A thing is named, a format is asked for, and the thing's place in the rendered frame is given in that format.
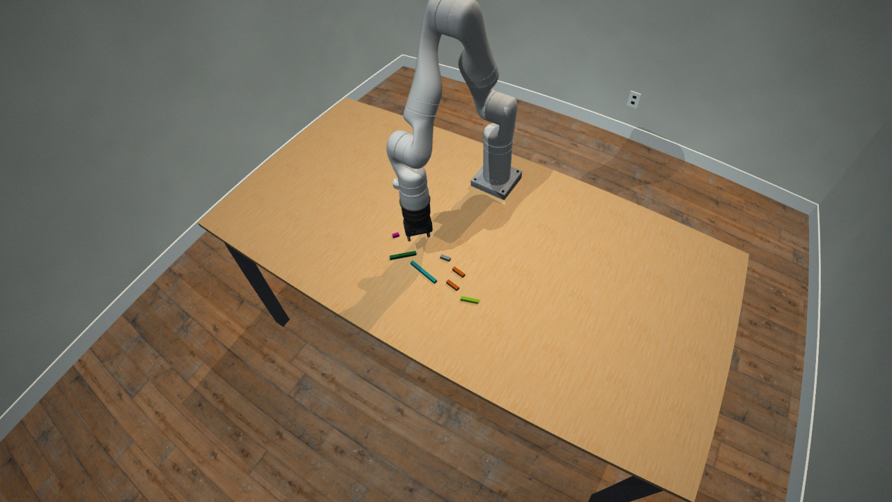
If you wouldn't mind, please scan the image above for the turquoise rod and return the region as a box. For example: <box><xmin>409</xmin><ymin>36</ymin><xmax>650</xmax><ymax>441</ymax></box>
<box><xmin>410</xmin><ymin>260</ymin><xmax>437</xmax><ymax>284</ymax></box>

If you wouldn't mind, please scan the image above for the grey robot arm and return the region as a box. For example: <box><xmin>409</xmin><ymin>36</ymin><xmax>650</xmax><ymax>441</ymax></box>
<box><xmin>387</xmin><ymin>0</ymin><xmax>517</xmax><ymax>196</ymax></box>

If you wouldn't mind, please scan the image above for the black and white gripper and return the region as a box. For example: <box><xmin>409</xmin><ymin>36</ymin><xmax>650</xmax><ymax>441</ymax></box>
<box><xmin>392</xmin><ymin>178</ymin><xmax>433</xmax><ymax>241</ymax></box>

